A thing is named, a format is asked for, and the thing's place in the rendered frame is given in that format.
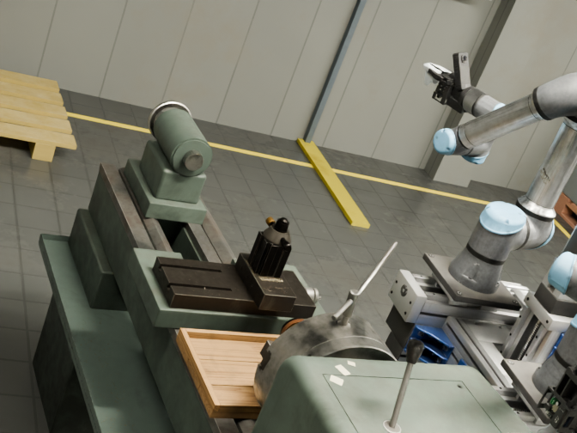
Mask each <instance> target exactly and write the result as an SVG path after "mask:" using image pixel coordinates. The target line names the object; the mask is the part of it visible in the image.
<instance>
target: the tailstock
mask: <svg viewBox="0 0 577 433"><path fill-rule="evenodd" d="M168 107H176V108H178V109H170V110H167V111H165V112H164V113H162V114H161V115H160V116H159V117H158V118H157V119H156V116H157V114H158V113H159V112H160V111H162V110H163V109H165V108H168ZM148 127H149V131H150V132H151V134H152V135H153V136H154V137H155V138H156V140H157V141H155V140H149V141H148V142H147V143H146V146H145V150H144V152H143V157H142V160H141V161H140V160H135V159H128V160H127V163H126V166H125V170H124V173H125V177H126V179H127V180H128V182H129V184H130V186H131V189H132V191H133V193H134V195H135V197H136V199H137V202H138V203H139V205H140V208H141V210H142V212H143V214H144V216H145V217H147V218H154V219H161V220H168V221H175V222H182V223H195V224H203V220H204V218H205V215H206V212H207V210H206V208H205V206H204V205H203V202H202V200H201V199H200V195H201V192H202V190H203V185H204V183H205V181H206V175H205V174H204V172H203V171H205V170H206V169H207V168H208V166H209V165H210V163H211V161H212V156H213V154H212V149H211V147H210V145H209V144H208V142H207V141H206V139H205V137H204V136H203V134H202V132H201V131H200V130H199V129H198V127H197V125H196V123H195V122H194V120H193V119H192V117H191V113H190V111H189V109H188V108H187V107H186V106H185V105H184V104H183V103H181V102H178V101H165V102H162V103H161V104H159V105H158V106H157V107H155V108H154V109H153V111H152V112H151V114H150V115H149V120H148Z"/></svg>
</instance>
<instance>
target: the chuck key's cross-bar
mask: <svg viewBox="0 0 577 433"><path fill-rule="evenodd" d="M397 245H398V244H397V243H396V242H395V241H394V242H393V243H392V244H391V246H390V247H389V248H388V250H387V251H386V253H385V254H384V255H383V257H382V258H381V259H380V261H379V262H378V264H377V265H376V266H375V267H374V268H373V270H372V271H371V272H370V274H369V275H368V276H367V278H366V279H365V281H364V282H363V283H362V285H361V286H360V288H359V289H358V291H359V293H360V294H359V296H360V295H361V293H362V292H363V291H364V290H365V289H366V288H367V286H368V285H369V283H370V282H371V281H372V279H373V278H374V276H375V275H376V273H377V272H378V271H379V269H380V268H381V266H382V265H383V264H384V263H385V262H386V260H387V259H388V258H389V256H390V255H391V253H392V252H393V250H394V249H395V248H396V246H397ZM359 296H358V297H359ZM352 303H353V301H352V300H351V299H349V300H348V301H347V302H346V303H344V305H343V306H342V307H341V308H340V309H339V310H338V311H337V312H336V313H335V314H334V315H333V316H332V317H331V318H332V319H333V320H336V319H337V318H338V317H339V316H340V315H341V314H342V313H343V312H344V311H345V310H346V309H347V308H348V307H349V306H350V305H351V304H352Z"/></svg>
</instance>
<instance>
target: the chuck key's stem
mask: <svg viewBox="0 0 577 433"><path fill-rule="evenodd" d="M359 294H360V293H359V291H358V290H354V289H352V290H350V291H349V294H348V297H347V300H346V301H348V300H349V299H351V300H352V301H353V303H352V304H351V305H350V306H349V307H348V308H347V309H346V310H345V311H344V312H343V318H342V321H341V324H340V325H342V326H347V325H348V321H349V318H350V317H352V314H353V312H354V309H355V305H356V302H357V299H358V296H359Z"/></svg>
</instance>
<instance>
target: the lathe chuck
mask: <svg viewBox="0 0 577 433"><path fill-rule="evenodd" d="M334 314H335V313H327V314H319V315H316V316H313V317H311V318H308V319H305V320H303V321H301V322H299V323H297V324H295V325H294V326H292V327H290V328H289V329H288V330H286V331H285V332H283V333H282V334H281V335H280V336H279V337H278V338H276V339H275V340H274V341H273V343H272V344H271V345H270V346H269V347H268V349H267V352H269V353H271V355H270V361H269V362H268V363H267V364H266V366H265V368H264V370H262V369H261V368H262V365H261V363H259V364H258V366H257V368H256V371H255V375H254V382H253V387H254V393H255V396H256V398H257V401H258V403H259V405H261V406H263V404H264V401H265V399H266V397H267V394H268V392H269V391H270V387H271V385H272V382H273V381H274V379H275V376H276V373H277V371H278V369H279V367H280V366H281V364H282V363H283V362H284V360H286V359H287V358H289V357H292V356H301V355H303V354H304V353H306V352H307V351H309V350H311V349H312V348H314V347H316V346H318V345H321V344H323V343H325V342H328V341H331V340H333V339H337V338H346V337H363V338H371V339H374V340H376V341H378V342H380V343H382V344H383V345H384V346H386V344H385V343H384V341H383V340H382V338H381V337H380V336H379V334H378V333H377V332H376V331H375V330H374V329H373V328H372V327H371V324H370V323H369V322H368V321H366V320H364V319H363V318H362V317H360V316H357V315H354V314H352V317H350V318H349V321H348V323H350V325H351V328H342V327H340V326H338V325H337V321H338V320H341V319H342V318H343V314H341V315H340V316H339V317H338V318H337V319H336V320H333V319H332V318H331V317H332V316H333V315H334ZM386 347H387V346H386ZM387 348H388V347H387ZM261 406H260V407H261ZM261 409H262V407H261Z"/></svg>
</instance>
